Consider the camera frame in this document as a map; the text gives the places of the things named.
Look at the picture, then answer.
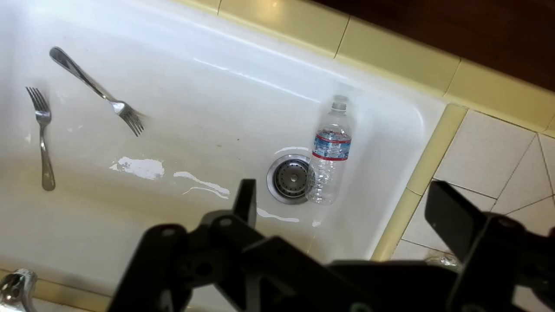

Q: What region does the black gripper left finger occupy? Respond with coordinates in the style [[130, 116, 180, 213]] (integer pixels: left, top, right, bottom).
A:
[[107, 176, 326, 312]]

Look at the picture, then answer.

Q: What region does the chrome wall-mounted tap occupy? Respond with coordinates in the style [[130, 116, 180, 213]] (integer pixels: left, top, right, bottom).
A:
[[0, 268, 36, 312]]

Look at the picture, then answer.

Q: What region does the silver fork with long handle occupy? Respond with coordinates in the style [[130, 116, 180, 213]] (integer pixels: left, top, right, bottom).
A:
[[48, 46, 144, 136]]

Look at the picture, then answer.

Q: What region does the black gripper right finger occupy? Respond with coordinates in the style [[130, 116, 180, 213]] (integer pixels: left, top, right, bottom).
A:
[[423, 178, 555, 312]]

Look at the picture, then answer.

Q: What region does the silver fork at left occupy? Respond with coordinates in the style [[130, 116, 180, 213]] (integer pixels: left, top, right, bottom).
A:
[[26, 86, 55, 190]]

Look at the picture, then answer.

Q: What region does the white enamel sink basin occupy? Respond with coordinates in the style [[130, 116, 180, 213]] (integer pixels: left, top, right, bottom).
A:
[[0, 0, 446, 292]]

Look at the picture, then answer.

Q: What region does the clear plastic water bottle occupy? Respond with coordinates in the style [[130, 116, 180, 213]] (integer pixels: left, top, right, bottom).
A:
[[310, 95, 352, 204]]

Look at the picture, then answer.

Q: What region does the metal sink drain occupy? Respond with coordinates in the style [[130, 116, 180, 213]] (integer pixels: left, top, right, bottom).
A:
[[265, 154, 314, 204]]

